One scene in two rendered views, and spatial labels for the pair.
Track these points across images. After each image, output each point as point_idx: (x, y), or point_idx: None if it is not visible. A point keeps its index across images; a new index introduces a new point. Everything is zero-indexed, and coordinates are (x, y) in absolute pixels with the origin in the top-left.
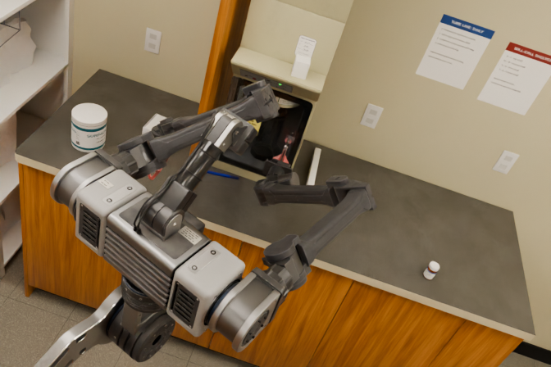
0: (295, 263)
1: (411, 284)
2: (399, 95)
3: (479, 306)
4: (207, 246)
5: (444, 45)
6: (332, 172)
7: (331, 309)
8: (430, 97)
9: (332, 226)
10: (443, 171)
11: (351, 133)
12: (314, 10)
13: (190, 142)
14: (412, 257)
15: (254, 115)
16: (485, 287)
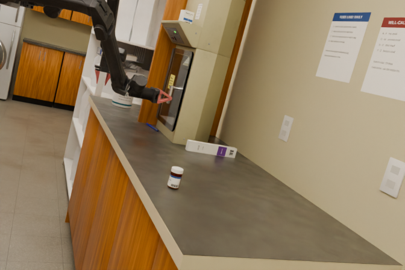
0: None
1: (147, 177)
2: (305, 102)
3: (173, 213)
4: None
5: (335, 41)
6: (228, 161)
7: (116, 223)
8: (325, 99)
9: None
10: (334, 195)
11: (273, 149)
12: None
13: None
14: (186, 182)
15: None
16: (214, 222)
